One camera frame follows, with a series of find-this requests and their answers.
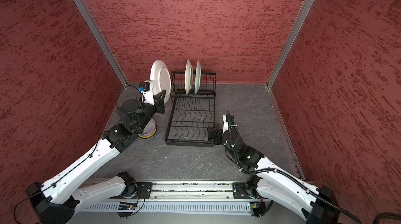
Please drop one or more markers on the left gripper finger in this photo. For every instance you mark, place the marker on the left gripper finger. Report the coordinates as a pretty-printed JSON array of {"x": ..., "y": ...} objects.
[
  {"x": 160, "y": 107},
  {"x": 160, "y": 97}
]

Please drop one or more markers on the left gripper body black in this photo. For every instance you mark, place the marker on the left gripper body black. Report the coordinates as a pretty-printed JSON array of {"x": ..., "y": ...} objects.
[{"x": 149, "y": 110}]

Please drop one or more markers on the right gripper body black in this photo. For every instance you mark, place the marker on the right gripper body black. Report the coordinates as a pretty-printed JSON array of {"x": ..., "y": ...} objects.
[{"x": 234, "y": 155}]

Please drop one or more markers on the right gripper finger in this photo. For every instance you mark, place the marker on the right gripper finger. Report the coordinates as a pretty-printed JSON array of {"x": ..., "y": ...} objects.
[
  {"x": 213, "y": 132},
  {"x": 216, "y": 139}
]

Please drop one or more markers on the white plate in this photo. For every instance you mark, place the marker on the white plate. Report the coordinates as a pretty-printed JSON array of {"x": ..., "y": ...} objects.
[
  {"x": 160, "y": 76},
  {"x": 188, "y": 77}
]

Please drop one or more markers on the lavender ceramic bowl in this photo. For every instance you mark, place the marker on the lavender ceramic bowl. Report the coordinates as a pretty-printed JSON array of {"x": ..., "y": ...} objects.
[{"x": 150, "y": 127}]

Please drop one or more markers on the yellow bowl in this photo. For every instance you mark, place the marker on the yellow bowl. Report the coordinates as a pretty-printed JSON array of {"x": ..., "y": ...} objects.
[{"x": 148, "y": 135}]

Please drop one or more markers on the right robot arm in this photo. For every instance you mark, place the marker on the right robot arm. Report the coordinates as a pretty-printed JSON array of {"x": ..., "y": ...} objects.
[{"x": 267, "y": 180}]

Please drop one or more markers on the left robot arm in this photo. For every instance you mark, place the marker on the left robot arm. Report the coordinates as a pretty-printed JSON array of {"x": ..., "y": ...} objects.
[{"x": 58, "y": 199}]

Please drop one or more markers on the pale green plate right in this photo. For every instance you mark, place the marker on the pale green plate right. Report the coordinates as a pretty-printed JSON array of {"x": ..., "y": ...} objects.
[{"x": 198, "y": 77}]

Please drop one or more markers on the left corner aluminium profile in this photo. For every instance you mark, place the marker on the left corner aluminium profile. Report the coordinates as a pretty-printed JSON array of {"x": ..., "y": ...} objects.
[{"x": 91, "y": 23}]

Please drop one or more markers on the corner aluminium profile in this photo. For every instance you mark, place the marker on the corner aluminium profile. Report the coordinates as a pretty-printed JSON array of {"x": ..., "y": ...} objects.
[
  {"x": 91, "y": 23},
  {"x": 298, "y": 23}
]

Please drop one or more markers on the right corner aluminium profile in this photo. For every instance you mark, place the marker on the right corner aluminium profile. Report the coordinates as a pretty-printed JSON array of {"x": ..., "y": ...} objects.
[{"x": 298, "y": 23}]

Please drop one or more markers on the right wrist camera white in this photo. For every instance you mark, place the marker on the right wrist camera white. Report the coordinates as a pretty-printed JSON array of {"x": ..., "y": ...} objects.
[{"x": 226, "y": 124}]

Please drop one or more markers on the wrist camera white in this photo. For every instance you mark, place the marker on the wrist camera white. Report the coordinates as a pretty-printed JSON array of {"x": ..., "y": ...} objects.
[
  {"x": 226, "y": 124},
  {"x": 146, "y": 89}
]

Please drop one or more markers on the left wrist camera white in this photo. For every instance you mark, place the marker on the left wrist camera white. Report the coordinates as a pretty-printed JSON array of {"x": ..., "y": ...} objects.
[{"x": 146, "y": 89}]

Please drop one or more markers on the black wire dish rack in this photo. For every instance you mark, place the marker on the black wire dish rack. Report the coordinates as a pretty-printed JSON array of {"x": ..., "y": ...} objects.
[{"x": 191, "y": 114}]

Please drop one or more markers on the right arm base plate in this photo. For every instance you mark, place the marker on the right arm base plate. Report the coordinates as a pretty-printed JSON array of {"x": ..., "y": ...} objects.
[{"x": 242, "y": 190}]

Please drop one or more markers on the white slotted cable duct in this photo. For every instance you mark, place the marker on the white slotted cable duct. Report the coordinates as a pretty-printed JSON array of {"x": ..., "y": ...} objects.
[{"x": 220, "y": 208}]

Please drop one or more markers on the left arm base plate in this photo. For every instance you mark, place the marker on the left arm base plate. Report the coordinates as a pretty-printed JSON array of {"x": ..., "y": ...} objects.
[{"x": 138, "y": 189}]

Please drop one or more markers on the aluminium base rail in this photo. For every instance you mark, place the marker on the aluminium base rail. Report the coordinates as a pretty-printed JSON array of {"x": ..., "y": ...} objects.
[{"x": 195, "y": 191}]

